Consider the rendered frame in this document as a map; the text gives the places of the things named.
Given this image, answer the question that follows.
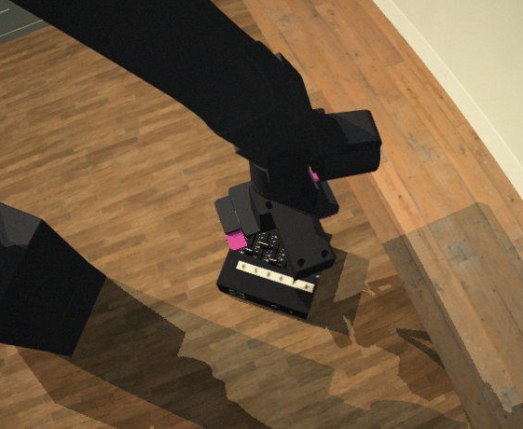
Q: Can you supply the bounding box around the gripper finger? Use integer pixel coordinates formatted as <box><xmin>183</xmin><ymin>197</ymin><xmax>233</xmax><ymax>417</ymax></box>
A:
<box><xmin>311</xmin><ymin>171</ymin><xmax>338</xmax><ymax>220</ymax></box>
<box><xmin>226</xmin><ymin>230</ymin><xmax>248</xmax><ymax>252</ymax></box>

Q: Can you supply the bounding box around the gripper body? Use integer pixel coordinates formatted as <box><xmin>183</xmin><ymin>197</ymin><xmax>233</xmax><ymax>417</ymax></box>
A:
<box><xmin>214</xmin><ymin>170</ymin><xmax>339</xmax><ymax>239</ymax></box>

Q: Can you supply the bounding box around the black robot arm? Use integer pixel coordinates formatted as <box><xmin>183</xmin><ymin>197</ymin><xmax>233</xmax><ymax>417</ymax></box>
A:
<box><xmin>9</xmin><ymin>0</ymin><xmax>382</xmax><ymax>281</ymax></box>

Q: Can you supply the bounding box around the black lighting desk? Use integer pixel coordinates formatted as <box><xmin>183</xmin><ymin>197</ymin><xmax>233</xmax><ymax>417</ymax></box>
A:
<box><xmin>216</xmin><ymin>229</ymin><xmax>321</xmax><ymax>319</ymax></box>

